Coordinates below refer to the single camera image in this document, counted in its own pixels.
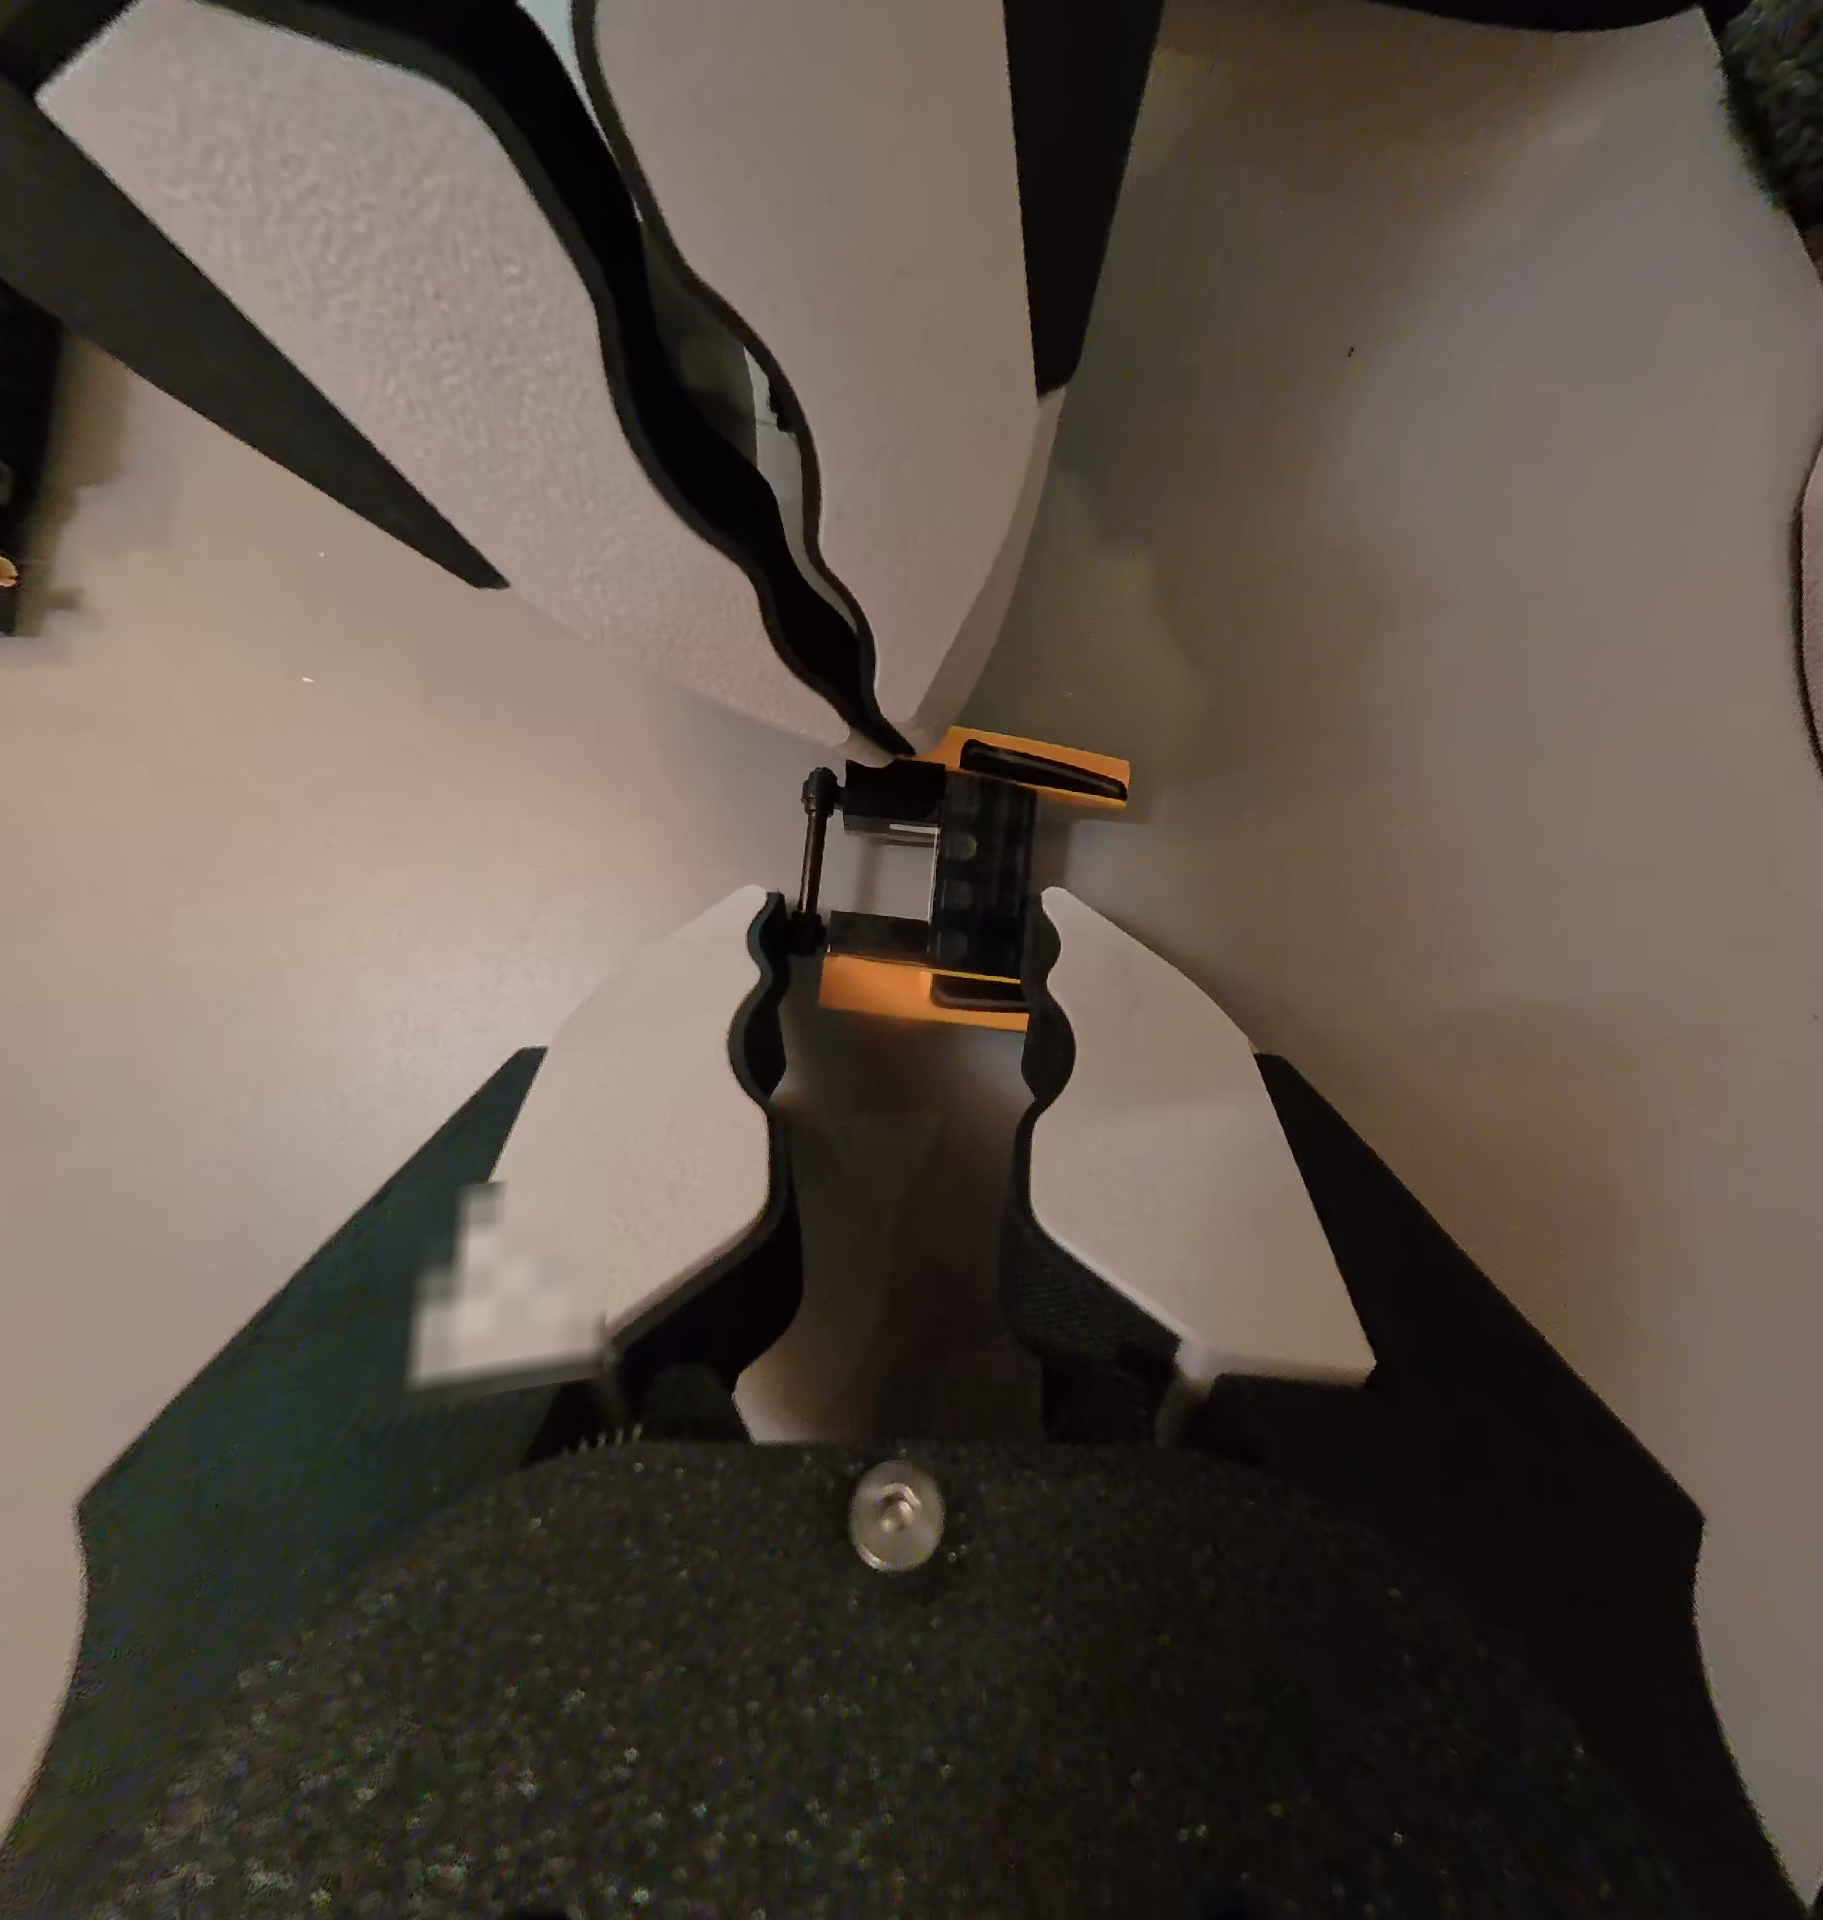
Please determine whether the dark rounded object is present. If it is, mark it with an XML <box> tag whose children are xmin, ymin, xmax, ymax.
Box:
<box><xmin>1161</xmin><ymin>0</ymin><xmax>1717</xmax><ymax>32</ymax></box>

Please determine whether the orange lego roof assembly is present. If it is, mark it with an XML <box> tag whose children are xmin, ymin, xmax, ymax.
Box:
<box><xmin>795</xmin><ymin>730</ymin><xmax>1135</xmax><ymax>1034</ymax></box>

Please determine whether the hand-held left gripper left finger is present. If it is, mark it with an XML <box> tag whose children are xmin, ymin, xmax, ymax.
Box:
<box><xmin>491</xmin><ymin>884</ymin><xmax>797</xmax><ymax>1350</ymax></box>

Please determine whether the dark fuzzy cloth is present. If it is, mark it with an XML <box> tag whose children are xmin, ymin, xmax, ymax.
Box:
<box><xmin>1717</xmin><ymin>0</ymin><xmax>1823</xmax><ymax>229</ymax></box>

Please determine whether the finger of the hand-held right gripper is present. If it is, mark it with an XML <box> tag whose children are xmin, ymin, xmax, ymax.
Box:
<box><xmin>573</xmin><ymin>0</ymin><xmax>1073</xmax><ymax>761</ymax></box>
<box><xmin>27</xmin><ymin>0</ymin><xmax>913</xmax><ymax>761</ymax></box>

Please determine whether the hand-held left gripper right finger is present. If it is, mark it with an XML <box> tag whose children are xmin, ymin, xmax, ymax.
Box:
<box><xmin>1009</xmin><ymin>884</ymin><xmax>1380</xmax><ymax>1434</ymax></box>

